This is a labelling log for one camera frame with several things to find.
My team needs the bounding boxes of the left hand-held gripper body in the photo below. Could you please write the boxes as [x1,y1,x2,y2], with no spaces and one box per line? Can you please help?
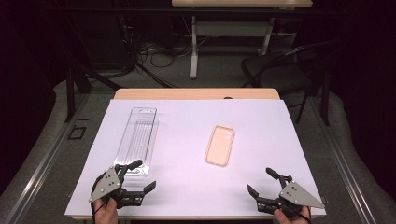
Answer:
[89,164,146,209]

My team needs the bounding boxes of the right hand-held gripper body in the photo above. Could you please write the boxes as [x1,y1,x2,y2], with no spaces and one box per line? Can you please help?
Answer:
[256,175,326,218]

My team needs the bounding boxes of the clear plastic packaging tray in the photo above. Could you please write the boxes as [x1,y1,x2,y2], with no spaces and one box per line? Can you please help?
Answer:
[113,106,160,178]

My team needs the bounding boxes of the beige phone case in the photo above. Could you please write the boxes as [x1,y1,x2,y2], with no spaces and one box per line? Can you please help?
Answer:
[204,124,235,168]

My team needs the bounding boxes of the person's right hand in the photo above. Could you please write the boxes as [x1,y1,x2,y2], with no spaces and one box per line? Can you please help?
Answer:
[273,206,312,224]

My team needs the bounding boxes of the person's left hand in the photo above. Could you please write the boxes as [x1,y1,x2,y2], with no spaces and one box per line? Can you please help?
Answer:
[92,181,120,224]

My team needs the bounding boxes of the white table mat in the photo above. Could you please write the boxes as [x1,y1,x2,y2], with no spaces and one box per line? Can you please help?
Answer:
[64,98,327,218]

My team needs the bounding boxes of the black metal stand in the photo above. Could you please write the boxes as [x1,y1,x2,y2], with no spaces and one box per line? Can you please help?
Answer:
[64,60,125,123]

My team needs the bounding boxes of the black folding chair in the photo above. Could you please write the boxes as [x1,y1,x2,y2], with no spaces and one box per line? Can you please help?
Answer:
[241,40,332,126]

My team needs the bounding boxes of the wooden desk with white legs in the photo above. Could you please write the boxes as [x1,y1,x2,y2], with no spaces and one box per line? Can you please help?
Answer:
[171,0,314,79]

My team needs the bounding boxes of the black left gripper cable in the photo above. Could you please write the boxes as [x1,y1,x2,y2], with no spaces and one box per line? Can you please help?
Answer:
[91,171,107,224]

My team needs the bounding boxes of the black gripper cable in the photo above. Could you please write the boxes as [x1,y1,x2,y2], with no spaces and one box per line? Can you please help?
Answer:
[91,171,107,224]
[298,211,313,224]

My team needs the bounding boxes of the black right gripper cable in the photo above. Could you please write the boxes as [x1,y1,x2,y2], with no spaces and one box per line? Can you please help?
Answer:
[298,211,313,224]

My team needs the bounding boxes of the metal floor rail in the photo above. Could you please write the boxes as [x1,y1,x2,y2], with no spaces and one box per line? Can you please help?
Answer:
[307,96,386,224]
[0,92,92,224]

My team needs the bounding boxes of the bundle of floor cables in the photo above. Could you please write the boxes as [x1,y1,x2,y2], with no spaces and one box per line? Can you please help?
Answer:
[136,38,194,69]

